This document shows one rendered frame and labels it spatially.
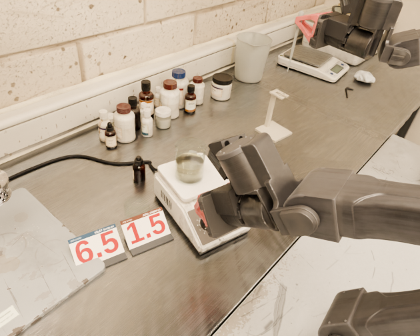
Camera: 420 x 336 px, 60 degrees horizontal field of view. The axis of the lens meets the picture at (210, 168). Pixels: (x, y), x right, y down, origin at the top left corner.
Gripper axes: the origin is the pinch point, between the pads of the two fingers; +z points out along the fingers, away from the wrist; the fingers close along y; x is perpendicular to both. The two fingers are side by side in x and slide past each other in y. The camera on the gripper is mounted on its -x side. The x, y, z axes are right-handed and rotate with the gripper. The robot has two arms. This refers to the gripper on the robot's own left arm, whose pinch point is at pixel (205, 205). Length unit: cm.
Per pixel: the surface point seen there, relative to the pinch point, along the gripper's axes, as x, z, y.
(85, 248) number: 1.7, 14.5, 19.1
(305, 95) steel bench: -15, 38, -71
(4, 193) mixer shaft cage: -12.3, 11.4, 28.6
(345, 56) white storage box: -27, 47, -110
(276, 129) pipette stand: -7, 28, -45
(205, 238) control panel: 7.2, 6.4, -0.9
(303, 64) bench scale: -27, 48, -84
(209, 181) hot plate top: -2.5, 9.8, -7.5
